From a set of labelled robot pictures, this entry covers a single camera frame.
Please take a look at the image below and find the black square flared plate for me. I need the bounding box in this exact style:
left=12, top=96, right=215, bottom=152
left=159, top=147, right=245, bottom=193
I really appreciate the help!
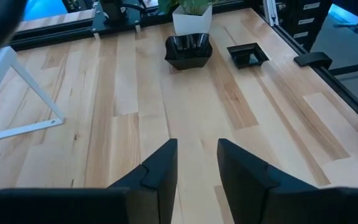
left=226, top=42, right=270, bottom=70

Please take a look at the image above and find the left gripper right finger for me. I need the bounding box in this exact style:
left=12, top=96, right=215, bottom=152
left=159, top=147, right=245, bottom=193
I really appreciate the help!
left=218, top=139, right=358, bottom=224

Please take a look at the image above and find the black aluminium table frame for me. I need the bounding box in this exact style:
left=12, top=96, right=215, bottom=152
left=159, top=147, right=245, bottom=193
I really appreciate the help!
left=9, top=0, right=358, bottom=133

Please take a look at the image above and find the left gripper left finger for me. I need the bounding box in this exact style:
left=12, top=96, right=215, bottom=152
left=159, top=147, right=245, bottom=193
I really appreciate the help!
left=0, top=139, right=178, bottom=224

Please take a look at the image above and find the black labelled drawer cabinet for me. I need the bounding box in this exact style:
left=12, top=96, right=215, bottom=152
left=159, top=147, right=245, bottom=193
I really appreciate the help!
left=277, top=0, right=334, bottom=52

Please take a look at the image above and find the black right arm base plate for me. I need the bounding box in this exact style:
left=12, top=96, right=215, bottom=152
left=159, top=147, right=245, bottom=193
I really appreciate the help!
left=91, top=1, right=150, bottom=35

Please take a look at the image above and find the black table edge clamp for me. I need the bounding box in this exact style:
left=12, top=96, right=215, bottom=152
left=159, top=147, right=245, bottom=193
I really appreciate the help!
left=293, top=52, right=334, bottom=68

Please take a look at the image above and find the silver aluminium post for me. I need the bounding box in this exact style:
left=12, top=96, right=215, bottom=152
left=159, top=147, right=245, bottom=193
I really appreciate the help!
left=262, top=0, right=280, bottom=26

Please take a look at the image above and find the green plant in white pot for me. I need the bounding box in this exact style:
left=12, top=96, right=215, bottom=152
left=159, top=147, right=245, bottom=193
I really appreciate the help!
left=158, top=0, right=219, bottom=36

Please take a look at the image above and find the black wavy square bowl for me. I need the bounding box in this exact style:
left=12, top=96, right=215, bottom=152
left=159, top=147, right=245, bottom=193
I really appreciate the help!
left=164, top=32, right=214, bottom=71

